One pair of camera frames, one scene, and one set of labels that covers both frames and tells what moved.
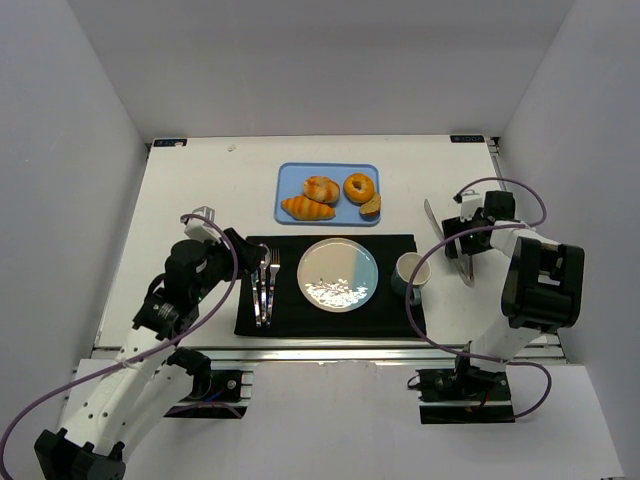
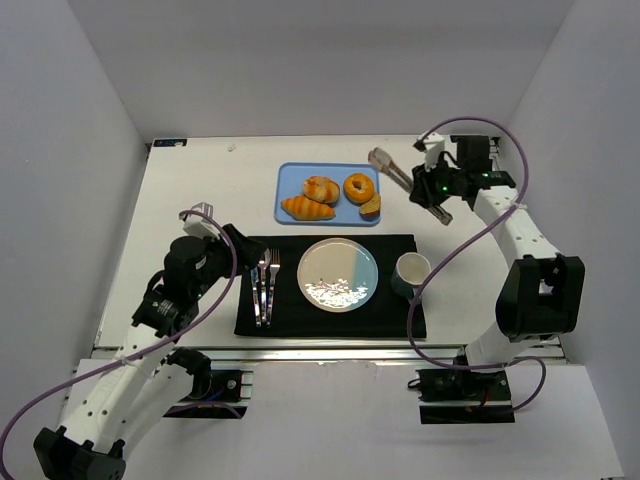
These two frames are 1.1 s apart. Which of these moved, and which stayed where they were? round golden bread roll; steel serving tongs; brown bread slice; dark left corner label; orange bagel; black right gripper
Moved: steel serving tongs; black right gripper
Stayed: brown bread slice; dark left corner label; round golden bread roll; orange bagel
